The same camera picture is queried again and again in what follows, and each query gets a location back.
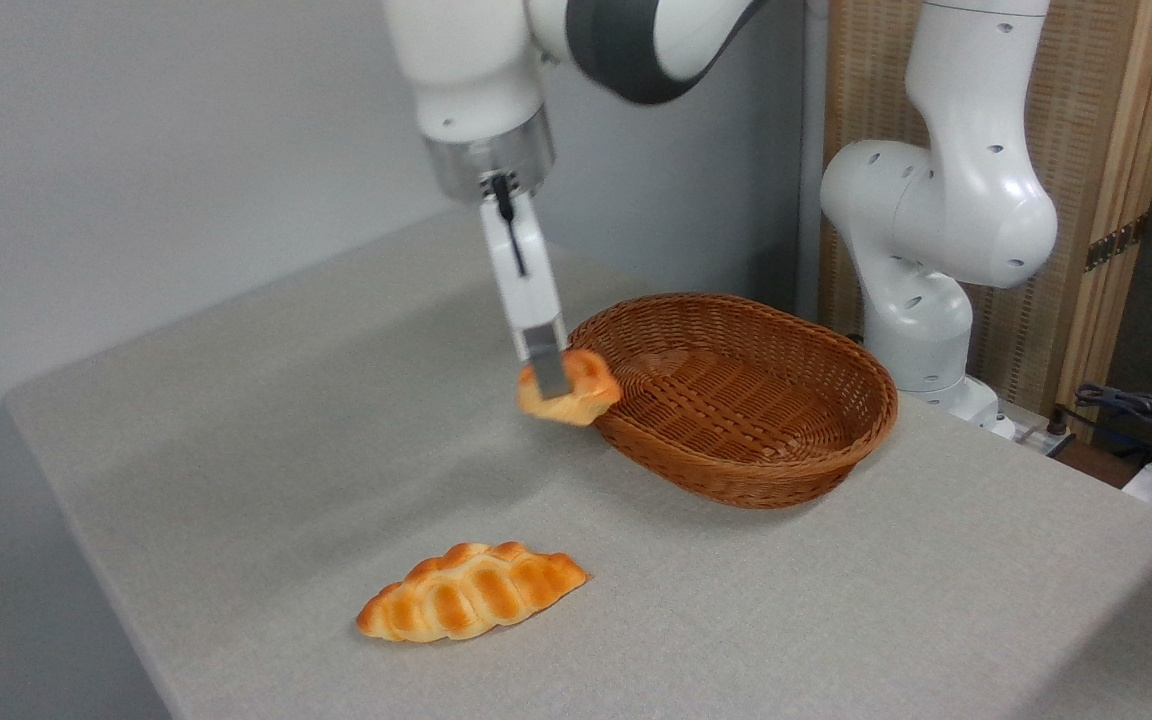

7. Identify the wooden folding screen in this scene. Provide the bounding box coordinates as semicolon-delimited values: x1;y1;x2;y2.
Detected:
820;0;1152;441

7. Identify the metal screen hinge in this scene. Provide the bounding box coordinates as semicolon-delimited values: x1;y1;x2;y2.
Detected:
1084;214;1150;273

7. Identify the round flower-shaped bread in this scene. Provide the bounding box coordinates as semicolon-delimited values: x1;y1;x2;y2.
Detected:
517;348;624;428

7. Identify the brown wicker basket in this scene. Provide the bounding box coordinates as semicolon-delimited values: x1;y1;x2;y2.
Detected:
568;292;899;510

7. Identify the bundle of dark cables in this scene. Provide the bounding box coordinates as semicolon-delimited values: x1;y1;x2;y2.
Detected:
1074;384;1152;463

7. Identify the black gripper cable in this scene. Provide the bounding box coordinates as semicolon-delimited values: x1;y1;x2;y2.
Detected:
492;174;529;278

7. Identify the long braided bread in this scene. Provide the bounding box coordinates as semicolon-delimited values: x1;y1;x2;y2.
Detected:
355;541;590;643

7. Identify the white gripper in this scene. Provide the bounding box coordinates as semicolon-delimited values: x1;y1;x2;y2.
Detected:
479;190;575;400

